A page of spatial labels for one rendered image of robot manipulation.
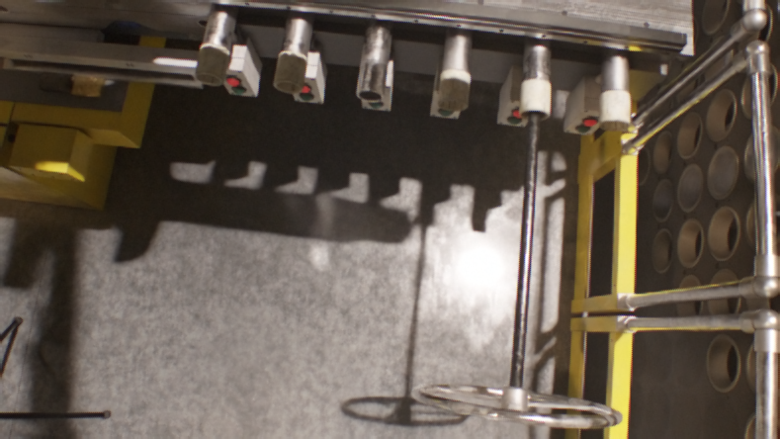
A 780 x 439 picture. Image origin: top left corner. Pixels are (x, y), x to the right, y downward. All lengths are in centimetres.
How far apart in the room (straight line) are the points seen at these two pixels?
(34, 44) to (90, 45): 16
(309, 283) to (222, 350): 38
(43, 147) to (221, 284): 74
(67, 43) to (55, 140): 26
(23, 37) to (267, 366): 123
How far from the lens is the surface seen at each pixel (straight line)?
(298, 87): 119
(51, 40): 168
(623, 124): 124
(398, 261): 193
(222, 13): 126
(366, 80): 114
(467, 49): 119
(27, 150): 169
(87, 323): 219
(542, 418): 91
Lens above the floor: 191
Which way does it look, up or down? 78 degrees down
